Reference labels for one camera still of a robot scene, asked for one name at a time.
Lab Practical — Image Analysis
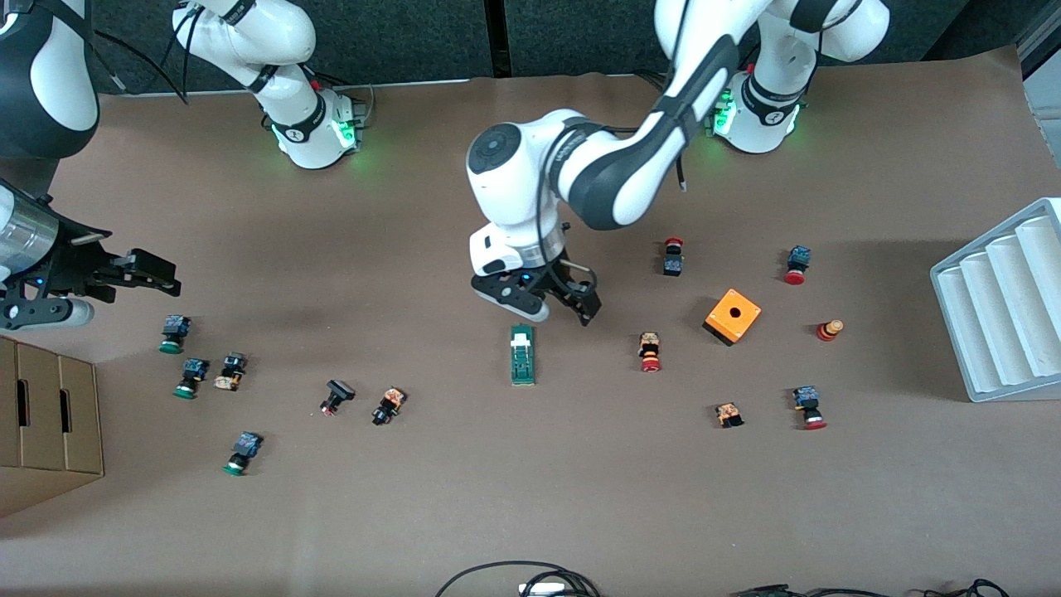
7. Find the green load switch white lever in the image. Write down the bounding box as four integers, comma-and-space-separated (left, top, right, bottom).
509, 325, 536, 386

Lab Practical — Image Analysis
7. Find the green push button blue block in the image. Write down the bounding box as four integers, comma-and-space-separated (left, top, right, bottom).
222, 431, 264, 478
172, 357, 211, 400
158, 314, 192, 356

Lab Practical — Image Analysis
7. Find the brown cardboard box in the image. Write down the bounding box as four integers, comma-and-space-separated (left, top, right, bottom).
0, 334, 106, 519

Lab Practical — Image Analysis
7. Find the black button orange block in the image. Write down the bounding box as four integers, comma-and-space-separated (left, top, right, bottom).
371, 386, 407, 427

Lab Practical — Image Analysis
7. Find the brown paper table cover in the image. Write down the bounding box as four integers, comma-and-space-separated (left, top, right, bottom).
0, 46, 1061, 597

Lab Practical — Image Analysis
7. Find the black red push button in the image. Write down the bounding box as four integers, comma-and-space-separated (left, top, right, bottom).
319, 379, 357, 417

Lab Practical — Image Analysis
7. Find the grey ribbed plastic tray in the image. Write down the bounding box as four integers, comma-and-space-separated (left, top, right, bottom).
929, 197, 1061, 404

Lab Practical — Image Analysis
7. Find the beige black switch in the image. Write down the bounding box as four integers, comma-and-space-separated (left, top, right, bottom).
213, 352, 248, 392

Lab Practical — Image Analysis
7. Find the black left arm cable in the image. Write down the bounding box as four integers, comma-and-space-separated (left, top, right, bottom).
535, 0, 689, 274

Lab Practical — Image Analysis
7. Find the orange button enclosure box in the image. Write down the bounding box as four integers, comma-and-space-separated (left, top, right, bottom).
702, 288, 763, 347

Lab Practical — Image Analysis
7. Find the black looped cable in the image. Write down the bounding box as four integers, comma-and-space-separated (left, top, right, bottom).
434, 561, 602, 597

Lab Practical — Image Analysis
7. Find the grey metal frame rail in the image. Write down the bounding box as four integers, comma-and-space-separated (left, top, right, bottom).
1015, 12, 1061, 80

